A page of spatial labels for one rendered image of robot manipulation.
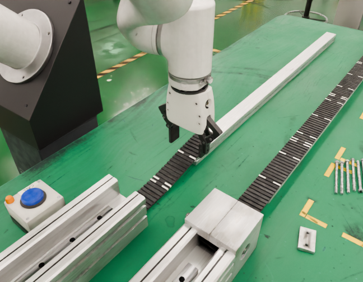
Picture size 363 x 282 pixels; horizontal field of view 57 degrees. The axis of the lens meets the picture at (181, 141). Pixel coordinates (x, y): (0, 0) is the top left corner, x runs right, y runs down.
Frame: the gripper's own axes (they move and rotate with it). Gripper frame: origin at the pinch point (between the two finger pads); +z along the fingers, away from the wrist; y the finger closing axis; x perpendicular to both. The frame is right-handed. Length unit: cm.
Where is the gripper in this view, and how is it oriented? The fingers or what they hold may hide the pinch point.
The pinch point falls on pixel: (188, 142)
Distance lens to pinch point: 76.6
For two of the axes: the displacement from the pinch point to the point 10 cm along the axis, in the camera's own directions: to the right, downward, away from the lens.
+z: 0.0, 7.8, 6.3
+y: -7.8, -3.9, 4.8
